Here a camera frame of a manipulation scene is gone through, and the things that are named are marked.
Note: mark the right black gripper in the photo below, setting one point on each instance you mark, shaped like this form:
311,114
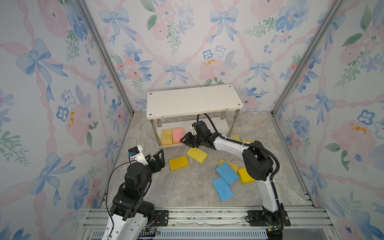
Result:
187,137

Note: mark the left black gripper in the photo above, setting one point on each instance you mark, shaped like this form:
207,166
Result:
159,163

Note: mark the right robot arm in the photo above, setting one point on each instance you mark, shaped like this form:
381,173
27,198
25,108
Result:
260,164

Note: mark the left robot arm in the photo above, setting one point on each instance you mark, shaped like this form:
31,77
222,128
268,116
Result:
130,214

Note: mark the white two-tier shelf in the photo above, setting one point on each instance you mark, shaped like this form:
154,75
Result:
191,102

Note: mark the yellow sponge beside pink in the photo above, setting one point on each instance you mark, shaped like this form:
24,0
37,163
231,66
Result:
197,155

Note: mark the yellow sponge under blue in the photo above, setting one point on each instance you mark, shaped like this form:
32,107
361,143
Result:
233,166

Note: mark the upper blue sponge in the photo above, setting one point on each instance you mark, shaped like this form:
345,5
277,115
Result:
227,173

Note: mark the dark yellow sponge centre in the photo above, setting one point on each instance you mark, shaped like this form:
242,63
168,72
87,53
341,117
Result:
247,141

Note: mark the lower blue sponge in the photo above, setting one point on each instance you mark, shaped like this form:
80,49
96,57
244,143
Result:
223,189

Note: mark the bright yellow sponge right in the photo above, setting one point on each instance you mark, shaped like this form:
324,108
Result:
244,176

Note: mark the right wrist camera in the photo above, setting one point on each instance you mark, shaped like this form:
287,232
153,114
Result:
194,128

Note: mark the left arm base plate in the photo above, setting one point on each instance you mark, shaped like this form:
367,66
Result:
159,218

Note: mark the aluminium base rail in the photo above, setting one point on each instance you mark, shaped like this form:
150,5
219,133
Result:
305,222

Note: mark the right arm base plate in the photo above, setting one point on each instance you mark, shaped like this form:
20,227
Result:
261,218

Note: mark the left aluminium frame post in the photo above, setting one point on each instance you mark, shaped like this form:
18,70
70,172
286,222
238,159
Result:
95,33

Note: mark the aluminium frame post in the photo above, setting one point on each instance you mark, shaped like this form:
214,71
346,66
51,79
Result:
95,33
321,32

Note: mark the right aluminium frame post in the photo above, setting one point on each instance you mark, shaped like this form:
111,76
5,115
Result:
321,32

